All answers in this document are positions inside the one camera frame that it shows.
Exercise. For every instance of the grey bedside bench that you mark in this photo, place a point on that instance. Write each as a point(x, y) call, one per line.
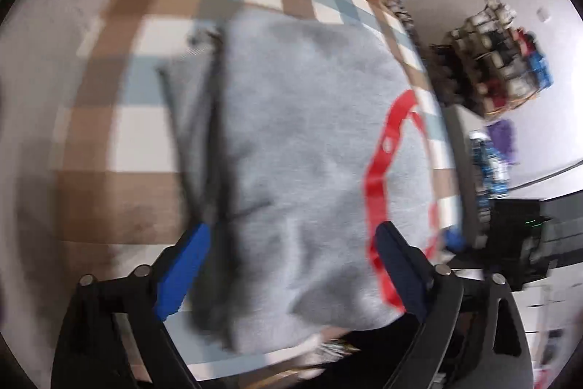
point(460, 143)

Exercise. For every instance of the rows of assorted shoes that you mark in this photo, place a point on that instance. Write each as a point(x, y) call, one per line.
point(496, 51)

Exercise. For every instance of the wooden shoe rack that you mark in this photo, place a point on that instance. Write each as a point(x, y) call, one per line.
point(510, 102)

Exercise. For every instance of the white light switch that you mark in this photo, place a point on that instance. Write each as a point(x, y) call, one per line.
point(544, 15)

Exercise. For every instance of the blue plaid shirt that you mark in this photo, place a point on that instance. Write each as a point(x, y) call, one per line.
point(489, 161)

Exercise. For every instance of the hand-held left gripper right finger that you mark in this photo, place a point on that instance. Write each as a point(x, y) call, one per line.
point(401, 270)

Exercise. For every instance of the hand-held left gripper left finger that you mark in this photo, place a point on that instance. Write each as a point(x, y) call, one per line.
point(182, 270)

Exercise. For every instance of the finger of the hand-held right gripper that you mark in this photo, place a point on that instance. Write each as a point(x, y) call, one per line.
point(453, 238)

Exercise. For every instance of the loose pile of shoes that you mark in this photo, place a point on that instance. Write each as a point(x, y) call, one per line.
point(403, 13)

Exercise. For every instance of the purple bag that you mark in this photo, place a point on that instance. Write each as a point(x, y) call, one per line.
point(503, 140)

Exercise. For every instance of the grey printed hoodie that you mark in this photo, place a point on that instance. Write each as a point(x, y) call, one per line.
point(296, 143)

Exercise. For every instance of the checkered tablecloth table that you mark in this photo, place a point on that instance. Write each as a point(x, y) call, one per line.
point(136, 152)

